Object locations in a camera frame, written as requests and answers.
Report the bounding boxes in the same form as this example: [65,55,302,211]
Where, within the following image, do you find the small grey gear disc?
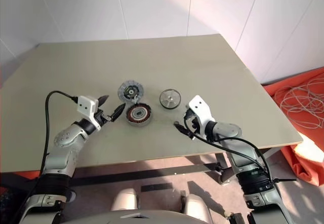
[117,80,145,104]

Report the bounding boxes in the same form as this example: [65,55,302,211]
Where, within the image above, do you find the silver motor rotor cover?
[159,88,182,110]

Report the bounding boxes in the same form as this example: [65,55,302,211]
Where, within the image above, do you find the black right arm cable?
[183,110,273,184]

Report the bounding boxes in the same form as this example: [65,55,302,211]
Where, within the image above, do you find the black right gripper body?
[182,107,201,134]

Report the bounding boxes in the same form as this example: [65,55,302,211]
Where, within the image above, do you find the black floor tape strip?
[140,183,174,192]

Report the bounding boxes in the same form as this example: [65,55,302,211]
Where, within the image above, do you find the tangled white cable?
[274,72,324,129]

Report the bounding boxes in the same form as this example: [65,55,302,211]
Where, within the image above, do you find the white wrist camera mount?
[188,95,216,137]
[75,95,101,131]

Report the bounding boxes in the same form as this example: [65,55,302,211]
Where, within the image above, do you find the round grey motor part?
[126,103,153,127]

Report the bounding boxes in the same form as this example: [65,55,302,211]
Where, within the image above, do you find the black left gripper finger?
[111,103,127,121]
[97,95,110,107]

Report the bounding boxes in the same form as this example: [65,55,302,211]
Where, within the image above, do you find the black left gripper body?
[97,109,114,128]

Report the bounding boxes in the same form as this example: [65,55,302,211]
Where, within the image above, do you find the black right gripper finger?
[173,122,191,137]

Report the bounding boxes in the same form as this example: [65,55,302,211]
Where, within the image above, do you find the beige robot leg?
[111,188,140,212]
[182,193,211,216]

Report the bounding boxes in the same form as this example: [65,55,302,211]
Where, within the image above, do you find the silver robot torso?
[108,207,225,224]

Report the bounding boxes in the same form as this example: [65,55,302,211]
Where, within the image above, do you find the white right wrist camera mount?
[188,95,216,137]

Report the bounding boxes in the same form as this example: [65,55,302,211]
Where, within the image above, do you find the beige robot left leg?
[111,188,140,212]

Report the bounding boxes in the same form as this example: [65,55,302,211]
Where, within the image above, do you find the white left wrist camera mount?
[75,95,101,131]

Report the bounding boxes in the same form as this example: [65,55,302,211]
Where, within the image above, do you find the black metal table frame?
[74,147,280,186]

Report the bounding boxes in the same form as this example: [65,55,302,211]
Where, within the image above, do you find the large orange cloth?
[262,67,324,187]

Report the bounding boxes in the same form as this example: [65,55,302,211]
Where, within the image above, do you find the orange cloth strip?
[0,171,42,182]

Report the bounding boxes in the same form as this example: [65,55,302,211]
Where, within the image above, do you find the beige robot right leg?
[182,193,211,216]

